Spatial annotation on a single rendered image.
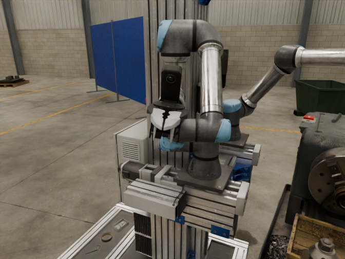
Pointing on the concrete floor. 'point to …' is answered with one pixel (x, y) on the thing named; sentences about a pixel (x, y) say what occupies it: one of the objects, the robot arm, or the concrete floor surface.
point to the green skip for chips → (319, 96)
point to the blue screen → (120, 58)
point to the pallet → (13, 81)
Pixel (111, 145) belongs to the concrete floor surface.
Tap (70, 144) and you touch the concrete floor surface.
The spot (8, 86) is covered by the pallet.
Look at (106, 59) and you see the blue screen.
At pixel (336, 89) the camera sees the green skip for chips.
